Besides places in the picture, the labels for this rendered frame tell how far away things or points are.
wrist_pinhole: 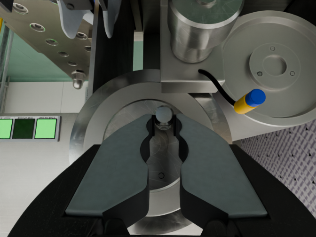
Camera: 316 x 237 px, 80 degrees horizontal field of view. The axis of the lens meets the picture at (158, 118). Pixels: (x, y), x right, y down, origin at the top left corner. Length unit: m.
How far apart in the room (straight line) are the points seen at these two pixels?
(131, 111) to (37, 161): 0.46
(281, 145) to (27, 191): 0.57
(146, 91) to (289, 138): 0.20
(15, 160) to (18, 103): 3.12
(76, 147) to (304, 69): 0.23
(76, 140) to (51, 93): 3.29
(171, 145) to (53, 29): 0.34
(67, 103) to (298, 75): 3.21
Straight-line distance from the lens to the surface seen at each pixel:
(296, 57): 0.23
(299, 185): 0.30
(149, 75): 0.19
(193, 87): 0.16
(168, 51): 0.16
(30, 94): 3.66
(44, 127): 0.59
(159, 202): 0.17
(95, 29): 0.23
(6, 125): 0.65
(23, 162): 0.62
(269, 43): 0.23
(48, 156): 0.58
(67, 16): 0.22
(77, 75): 0.58
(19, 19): 0.44
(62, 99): 3.37
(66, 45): 0.47
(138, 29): 0.54
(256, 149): 0.38
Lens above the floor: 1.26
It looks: 12 degrees down
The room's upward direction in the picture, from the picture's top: 180 degrees clockwise
